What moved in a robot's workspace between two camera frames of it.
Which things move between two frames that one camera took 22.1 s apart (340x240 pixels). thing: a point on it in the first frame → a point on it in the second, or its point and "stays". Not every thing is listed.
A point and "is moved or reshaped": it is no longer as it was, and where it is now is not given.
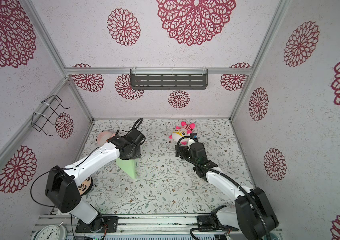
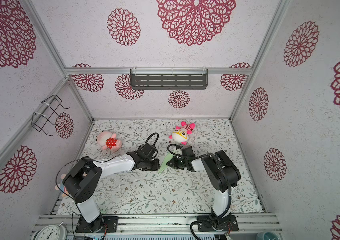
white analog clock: x=51 y=232 stays
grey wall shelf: x=169 y=78 stays
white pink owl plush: x=184 y=130 stays
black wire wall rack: x=47 y=108 stays
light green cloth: x=128 y=166 is moved or reshaped
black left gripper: x=138 y=155 → x=156 y=166
